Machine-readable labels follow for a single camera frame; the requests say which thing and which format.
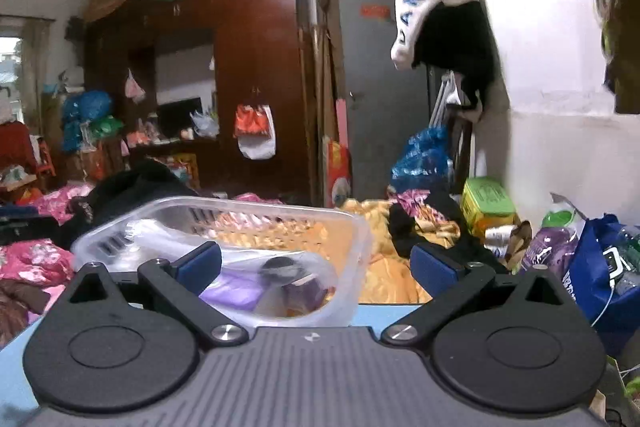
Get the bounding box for dark red wooden wardrobe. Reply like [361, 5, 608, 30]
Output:
[84, 0, 319, 205]

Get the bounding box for bagged socks bundle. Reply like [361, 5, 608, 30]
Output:
[126, 219, 310, 278]

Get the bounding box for pink floral bedding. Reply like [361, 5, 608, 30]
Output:
[0, 183, 97, 323]

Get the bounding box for blue shopping bag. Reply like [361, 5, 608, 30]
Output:
[563, 213, 640, 357]

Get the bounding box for grey door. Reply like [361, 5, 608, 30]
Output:
[337, 0, 431, 200]

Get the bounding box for white black hanging jacket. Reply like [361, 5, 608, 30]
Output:
[390, 0, 499, 122]

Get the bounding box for white plastic basket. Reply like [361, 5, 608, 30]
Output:
[70, 196, 372, 331]

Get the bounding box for purple tissue pack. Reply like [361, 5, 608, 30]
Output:
[200, 271, 269, 312]

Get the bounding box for yellow blanket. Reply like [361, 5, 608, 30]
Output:
[341, 199, 461, 305]

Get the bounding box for green lidded box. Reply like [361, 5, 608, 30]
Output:
[460, 176, 516, 239]

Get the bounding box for red white hanging bag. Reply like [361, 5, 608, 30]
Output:
[233, 105, 277, 160]

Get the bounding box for small purple tissue packet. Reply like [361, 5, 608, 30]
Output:
[259, 253, 337, 317]

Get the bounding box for blue plastic bag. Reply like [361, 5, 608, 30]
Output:
[390, 126, 451, 193]

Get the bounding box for white orange medicine box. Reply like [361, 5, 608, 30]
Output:
[204, 211, 352, 259]

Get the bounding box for window curtains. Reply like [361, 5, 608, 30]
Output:
[20, 18, 52, 134]

